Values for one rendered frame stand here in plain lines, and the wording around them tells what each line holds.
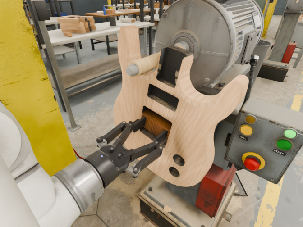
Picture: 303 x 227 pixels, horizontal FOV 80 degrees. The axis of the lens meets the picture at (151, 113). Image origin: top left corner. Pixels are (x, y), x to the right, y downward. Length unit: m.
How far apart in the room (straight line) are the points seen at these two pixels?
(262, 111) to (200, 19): 0.29
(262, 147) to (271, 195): 1.32
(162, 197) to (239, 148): 0.78
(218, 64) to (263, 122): 0.19
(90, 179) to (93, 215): 1.25
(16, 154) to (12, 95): 0.95
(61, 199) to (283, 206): 1.71
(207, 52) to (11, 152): 0.47
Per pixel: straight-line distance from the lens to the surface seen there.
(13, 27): 1.19
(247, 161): 0.60
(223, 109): 0.39
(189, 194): 1.22
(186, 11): 0.56
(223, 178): 1.02
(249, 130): 0.56
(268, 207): 1.82
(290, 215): 1.86
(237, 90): 0.37
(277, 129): 0.55
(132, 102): 0.53
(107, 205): 1.62
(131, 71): 0.38
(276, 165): 0.62
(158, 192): 1.30
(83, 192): 0.37
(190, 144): 0.47
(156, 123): 0.50
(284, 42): 4.07
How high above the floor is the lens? 1.39
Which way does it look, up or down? 34 degrees down
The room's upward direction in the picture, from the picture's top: straight up
